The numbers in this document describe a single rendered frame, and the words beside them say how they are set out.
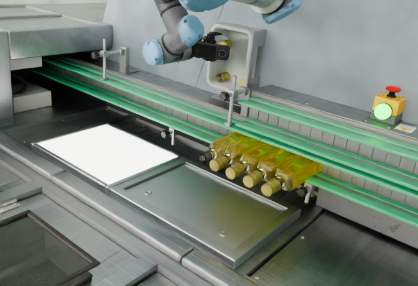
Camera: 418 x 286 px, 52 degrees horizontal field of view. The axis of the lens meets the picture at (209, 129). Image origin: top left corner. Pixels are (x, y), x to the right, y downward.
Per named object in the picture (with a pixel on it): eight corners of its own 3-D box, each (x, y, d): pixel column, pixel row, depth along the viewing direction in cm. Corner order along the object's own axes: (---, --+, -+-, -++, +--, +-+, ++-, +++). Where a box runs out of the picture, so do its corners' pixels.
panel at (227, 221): (107, 128, 180) (30, 150, 154) (107, 121, 179) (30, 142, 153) (300, 217, 129) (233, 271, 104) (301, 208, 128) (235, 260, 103)
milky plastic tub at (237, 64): (219, 81, 165) (205, 84, 159) (226, 21, 157) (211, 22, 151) (257, 92, 155) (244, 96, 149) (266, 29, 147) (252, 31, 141)
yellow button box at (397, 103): (377, 113, 130) (369, 118, 125) (384, 89, 128) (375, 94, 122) (401, 120, 126) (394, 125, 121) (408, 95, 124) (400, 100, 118)
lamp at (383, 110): (374, 115, 124) (371, 118, 122) (378, 101, 122) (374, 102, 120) (390, 120, 121) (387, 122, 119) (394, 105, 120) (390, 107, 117)
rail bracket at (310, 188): (311, 191, 137) (291, 206, 127) (315, 171, 134) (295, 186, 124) (323, 196, 134) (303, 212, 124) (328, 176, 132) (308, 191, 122)
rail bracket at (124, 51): (132, 73, 191) (89, 80, 175) (132, 35, 185) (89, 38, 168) (139, 75, 189) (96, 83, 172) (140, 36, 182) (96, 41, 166)
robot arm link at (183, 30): (175, 1, 117) (152, 22, 124) (192, 38, 116) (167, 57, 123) (195, 2, 123) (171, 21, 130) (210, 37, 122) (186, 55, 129)
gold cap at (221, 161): (218, 164, 127) (208, 169, 123) (219, 153, 125) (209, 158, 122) (227, 168, 125) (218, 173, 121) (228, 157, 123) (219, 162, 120)
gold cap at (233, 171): (233, 171, 123) (224, 176, 120) (235, 160, 122) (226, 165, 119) (244, 176, 121) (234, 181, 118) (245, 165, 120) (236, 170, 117)
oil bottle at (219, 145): (244, 141, 149) (204, 159, 133) (246, 126, 147) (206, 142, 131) (257, 147, 145) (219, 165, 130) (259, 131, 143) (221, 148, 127)
